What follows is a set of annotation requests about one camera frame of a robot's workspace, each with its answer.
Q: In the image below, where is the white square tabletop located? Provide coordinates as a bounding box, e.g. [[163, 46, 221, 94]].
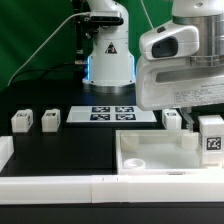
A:
[[116, 130, 224, 175]]

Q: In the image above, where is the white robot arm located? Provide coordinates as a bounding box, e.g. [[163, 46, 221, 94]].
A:
[[83, 0, 224, 111]]

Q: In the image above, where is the white marker base plate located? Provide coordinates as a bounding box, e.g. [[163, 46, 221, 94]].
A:
[[67, 106, 156, 123]]

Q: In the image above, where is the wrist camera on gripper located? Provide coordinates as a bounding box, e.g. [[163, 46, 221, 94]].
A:
[[139, 21, 199, 61]]

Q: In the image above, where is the black cable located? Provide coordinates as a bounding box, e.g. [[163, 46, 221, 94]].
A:
[[9, 63, 88, 84]]

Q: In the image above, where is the white cable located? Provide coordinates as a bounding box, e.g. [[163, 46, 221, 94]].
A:
[[7, 11, 92, 88]]

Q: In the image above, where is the white U-shaped obstacle fence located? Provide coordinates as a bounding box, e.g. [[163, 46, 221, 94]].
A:
[[0, 133, 224, 205]]

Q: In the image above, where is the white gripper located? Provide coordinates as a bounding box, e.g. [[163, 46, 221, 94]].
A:
[[136, 57, 224, 132]]

